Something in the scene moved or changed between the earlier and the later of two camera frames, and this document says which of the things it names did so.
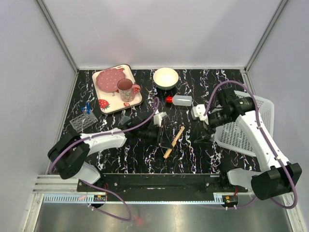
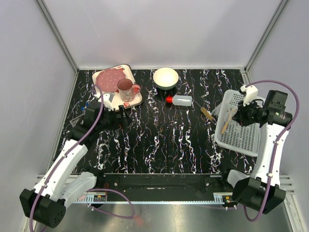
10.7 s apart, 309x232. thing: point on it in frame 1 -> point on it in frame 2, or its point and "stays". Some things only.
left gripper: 161,132 -> 124,121
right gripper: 206,127 -> 240,116
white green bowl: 165,79 stays
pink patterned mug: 127,89 stays
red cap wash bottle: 184,100 stays
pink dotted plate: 107,79 stays
